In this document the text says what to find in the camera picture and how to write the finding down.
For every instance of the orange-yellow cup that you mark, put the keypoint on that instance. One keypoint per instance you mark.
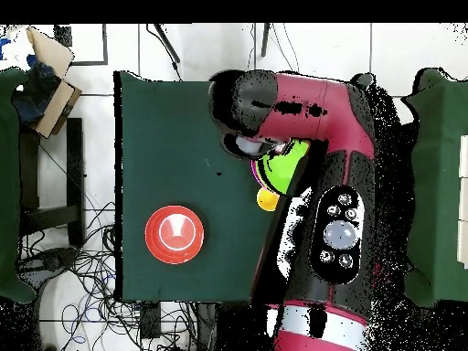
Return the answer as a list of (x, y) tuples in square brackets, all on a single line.
[(267, 200)]

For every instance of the large green bowl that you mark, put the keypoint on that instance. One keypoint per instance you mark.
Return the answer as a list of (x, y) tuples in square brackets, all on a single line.
[(283, 170)]

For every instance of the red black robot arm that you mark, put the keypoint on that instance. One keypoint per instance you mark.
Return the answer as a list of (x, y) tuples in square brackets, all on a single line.
[(329, 120)]

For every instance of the orange bowl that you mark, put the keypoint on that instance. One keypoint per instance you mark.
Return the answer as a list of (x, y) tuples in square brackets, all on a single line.
[(153, 234)]

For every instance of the dark green table cloth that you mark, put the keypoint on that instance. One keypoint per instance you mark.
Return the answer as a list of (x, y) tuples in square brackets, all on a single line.
[(164, 109)]

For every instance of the black floor box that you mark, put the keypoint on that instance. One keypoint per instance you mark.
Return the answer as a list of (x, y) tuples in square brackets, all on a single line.
[(150, 320)]

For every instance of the black tripod leg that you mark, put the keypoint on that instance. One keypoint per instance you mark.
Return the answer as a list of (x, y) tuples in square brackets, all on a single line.
[(166, 42), (265, 40)]

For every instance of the black grey floor stand base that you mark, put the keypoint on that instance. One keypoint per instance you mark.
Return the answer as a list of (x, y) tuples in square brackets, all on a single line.
[(55, 259)]

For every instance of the green cloth side table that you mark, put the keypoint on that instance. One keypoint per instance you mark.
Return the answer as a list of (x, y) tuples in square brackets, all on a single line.
[(438, 182), (7, 182)]

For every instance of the dark blue bag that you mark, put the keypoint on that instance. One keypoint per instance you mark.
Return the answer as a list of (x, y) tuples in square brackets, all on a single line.
[(33, 98)]

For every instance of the white drawer unit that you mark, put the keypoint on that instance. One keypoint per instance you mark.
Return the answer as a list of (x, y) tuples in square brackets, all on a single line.
[(464, 201)]

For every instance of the cardboard box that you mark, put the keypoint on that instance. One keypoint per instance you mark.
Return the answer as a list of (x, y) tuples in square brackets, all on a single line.
[(47, 51)]

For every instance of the black stool frame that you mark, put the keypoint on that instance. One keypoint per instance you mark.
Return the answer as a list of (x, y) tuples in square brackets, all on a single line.
[(75, 164)]

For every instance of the black floor frame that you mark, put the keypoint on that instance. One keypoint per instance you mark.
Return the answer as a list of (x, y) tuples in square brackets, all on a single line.
[(105, 44)]

